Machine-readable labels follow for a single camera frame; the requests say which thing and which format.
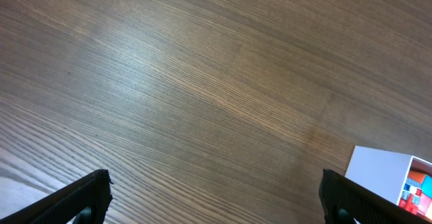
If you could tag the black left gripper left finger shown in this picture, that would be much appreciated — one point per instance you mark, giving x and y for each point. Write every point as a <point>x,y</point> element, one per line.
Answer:
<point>84,201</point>

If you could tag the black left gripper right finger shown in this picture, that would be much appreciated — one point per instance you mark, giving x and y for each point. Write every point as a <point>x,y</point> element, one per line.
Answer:
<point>344,201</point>

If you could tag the colourful puzzle cube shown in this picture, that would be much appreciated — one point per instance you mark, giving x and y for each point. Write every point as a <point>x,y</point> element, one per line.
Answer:
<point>422,192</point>

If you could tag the red toy fire truck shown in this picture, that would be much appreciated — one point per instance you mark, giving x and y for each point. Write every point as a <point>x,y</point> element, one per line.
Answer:
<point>410,197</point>

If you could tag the white box with brown interior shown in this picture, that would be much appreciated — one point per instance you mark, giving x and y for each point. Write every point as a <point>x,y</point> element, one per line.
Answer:
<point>383,172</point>

